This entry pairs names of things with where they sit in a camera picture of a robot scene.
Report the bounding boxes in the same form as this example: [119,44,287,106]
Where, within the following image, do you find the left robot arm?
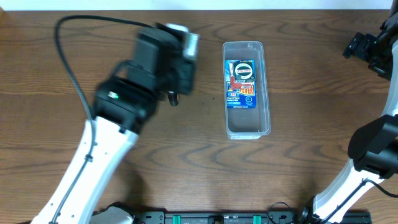
[33,24,200,223]

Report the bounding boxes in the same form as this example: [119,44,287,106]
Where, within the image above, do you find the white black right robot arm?
[296,1,397,223]

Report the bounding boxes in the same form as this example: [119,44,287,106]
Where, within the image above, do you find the blue Kool Fever box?
[224,59,257,109]

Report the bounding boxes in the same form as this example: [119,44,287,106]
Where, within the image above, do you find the clear plastic container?
[223,40,271,140]

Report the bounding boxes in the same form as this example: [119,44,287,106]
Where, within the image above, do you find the dark bottle white cap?
[167,91,180,106]

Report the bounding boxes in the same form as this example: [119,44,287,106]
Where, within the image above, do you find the red Panadol box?
[229,60,256,90]

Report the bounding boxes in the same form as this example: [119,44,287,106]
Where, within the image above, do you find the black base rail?
[90,202,373,224]

